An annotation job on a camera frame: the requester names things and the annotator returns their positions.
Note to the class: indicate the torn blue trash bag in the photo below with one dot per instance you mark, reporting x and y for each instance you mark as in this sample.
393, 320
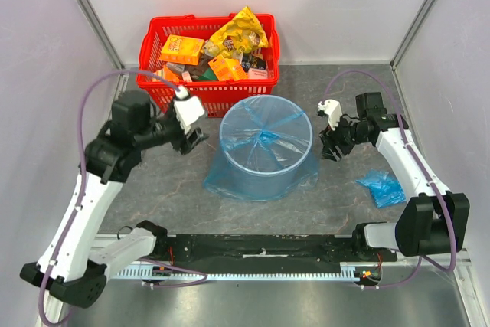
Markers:
264, 151

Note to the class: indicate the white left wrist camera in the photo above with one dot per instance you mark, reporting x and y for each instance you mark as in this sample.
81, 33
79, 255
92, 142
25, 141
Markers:
188, 108

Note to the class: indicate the grey slotted cable duct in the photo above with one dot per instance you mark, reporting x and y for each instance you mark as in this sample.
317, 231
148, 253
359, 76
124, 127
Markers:
152, 273

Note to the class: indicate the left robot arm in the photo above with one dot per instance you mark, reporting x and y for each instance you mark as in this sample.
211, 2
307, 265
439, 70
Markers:
69, 270

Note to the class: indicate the orange striped packet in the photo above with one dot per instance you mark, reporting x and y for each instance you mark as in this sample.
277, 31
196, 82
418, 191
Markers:
168, 74

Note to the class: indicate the green packet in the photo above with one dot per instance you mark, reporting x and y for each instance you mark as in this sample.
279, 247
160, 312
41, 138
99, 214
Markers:
208, 75

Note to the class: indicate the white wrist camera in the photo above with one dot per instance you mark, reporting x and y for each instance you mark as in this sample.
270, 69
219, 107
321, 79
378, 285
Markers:
188, 108
331, 109

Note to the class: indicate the grey plastic trash bin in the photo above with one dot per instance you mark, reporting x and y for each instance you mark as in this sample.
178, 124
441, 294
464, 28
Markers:
264, 177

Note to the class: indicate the yellow chips bag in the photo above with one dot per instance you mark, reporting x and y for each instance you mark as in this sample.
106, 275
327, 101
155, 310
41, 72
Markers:
243, 34

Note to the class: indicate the small orange carton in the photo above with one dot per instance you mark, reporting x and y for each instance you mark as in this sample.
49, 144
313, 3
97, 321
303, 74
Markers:
227, 69

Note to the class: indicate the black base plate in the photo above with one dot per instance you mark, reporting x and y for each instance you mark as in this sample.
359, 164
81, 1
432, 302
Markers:
211, 253

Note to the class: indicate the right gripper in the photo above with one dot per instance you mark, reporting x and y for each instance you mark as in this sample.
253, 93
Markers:
336, 142

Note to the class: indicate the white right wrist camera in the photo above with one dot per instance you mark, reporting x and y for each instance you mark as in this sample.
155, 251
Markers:
331, 109

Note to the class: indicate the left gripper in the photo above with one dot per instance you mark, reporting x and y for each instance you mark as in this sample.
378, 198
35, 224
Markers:
184, 144

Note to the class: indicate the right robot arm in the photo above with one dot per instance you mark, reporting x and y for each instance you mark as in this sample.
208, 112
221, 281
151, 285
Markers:
435, 218

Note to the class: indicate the blue trash bag roll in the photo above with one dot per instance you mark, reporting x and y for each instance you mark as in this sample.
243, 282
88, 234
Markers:
385, 190

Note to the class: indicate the red plastic shopping basket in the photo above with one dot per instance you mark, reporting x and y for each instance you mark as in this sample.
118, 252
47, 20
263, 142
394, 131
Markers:
217, 96

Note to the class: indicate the orange snack box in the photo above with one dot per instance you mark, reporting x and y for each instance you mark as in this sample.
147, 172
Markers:
182, 50

